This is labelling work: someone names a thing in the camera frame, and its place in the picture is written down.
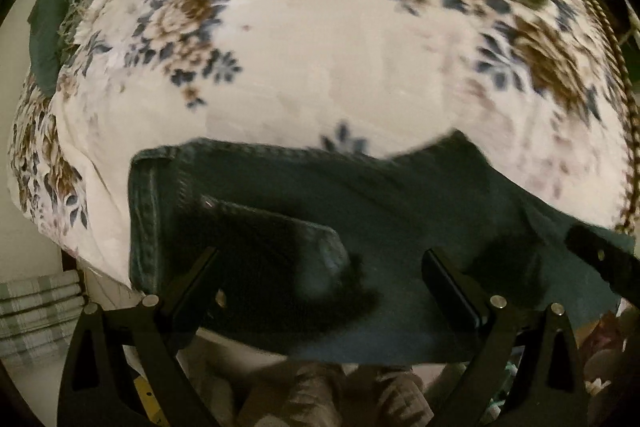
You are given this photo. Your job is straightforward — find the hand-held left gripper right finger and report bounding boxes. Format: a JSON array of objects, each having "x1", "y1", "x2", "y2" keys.
[{"x1": 421, "y1": 249, "x2": 591, "y2": 427}]

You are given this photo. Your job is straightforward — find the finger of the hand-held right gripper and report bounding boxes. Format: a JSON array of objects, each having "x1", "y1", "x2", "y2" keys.
[{"x1": 565, "y1": 224, "x2": 640, "y2": 303}]

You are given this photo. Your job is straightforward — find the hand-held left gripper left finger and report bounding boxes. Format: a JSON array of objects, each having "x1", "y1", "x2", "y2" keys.
[{"x1": 56, "y1": 247, "x2": 221, "y2": 427}]

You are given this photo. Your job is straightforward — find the dark blue denim pants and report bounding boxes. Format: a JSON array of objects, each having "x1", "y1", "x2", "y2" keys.
[{"x1": 127, "y1": 130, "x2": 638, "y2": 365}]

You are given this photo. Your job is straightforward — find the green checked cloth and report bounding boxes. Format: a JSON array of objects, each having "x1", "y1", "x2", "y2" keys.
[{"x1": 0, "y1": 271, "x2": 87, "y2": 370}]

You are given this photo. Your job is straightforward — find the floral printed blanket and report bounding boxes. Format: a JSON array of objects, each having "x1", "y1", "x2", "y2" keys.
[{"x1": 7, "y1": 0, "x2": 632, "y2": 284}]

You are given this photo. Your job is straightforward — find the dark green cloth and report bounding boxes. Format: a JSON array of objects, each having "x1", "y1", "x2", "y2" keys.
[{"x1": 27, "y1": 0, "x2": 108, "y2": 98}]

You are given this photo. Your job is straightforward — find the braided rope edge trim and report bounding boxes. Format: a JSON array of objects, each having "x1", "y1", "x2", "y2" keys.
[{"x1": 565, "y1": 0, "x2": 638, "y2": 233}]

